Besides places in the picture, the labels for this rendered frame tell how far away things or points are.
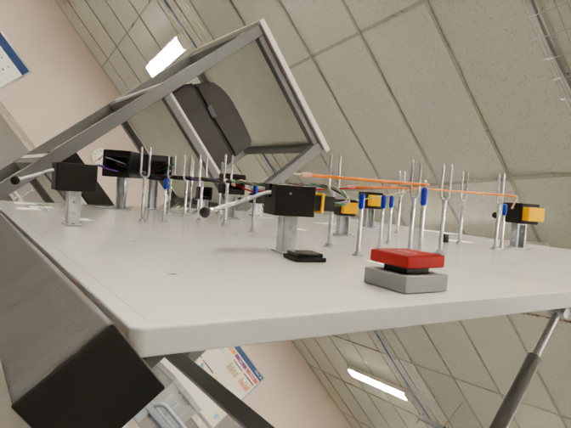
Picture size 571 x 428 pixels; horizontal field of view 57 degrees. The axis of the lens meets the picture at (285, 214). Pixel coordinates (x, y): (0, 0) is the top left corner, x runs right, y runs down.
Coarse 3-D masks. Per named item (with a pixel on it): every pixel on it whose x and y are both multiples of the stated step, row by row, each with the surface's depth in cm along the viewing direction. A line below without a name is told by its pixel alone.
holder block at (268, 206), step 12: (276, 192) 66; (288, 192) 66; (300, 192) 67; (312, 192) 68; (264, 204) 69; (276, 204) 66; (288, 204) 67; (300, 204) 67; (312, 204) 68; (288, 216) 67; (300, 216) 67; (312, 216) 68
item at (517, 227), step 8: (520, 208) 100; (512, 216) 102; (520, 216) 100; (512, 224) 104; (520, 224) 102; (536, 224) 101; (512, 232) 103; (520, 232) 104; (512, 240) 103; (520, 240) 104; (512, 248) 102; (520, 248) 102; (528, 248) 103
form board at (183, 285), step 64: (64, 256) 53; (128, 256) 56; (192, 256) 59; (256, 256) 63; (448, 256) 79; (512, 256) 86; (128, 320) 31; (192, 320) 33; (256, 320) 34; (320, 320) 37; (384, 320) 41; (448, 320) 45
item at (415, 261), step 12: (372, 252) 50; (384, 252) 49; (396, 252) 48; (408, 252) 49; (420, 252) 50; (384, 264) 50; (396, 264) 48; (408, 264) 47; (420, 264) 47; (432, 264) 48
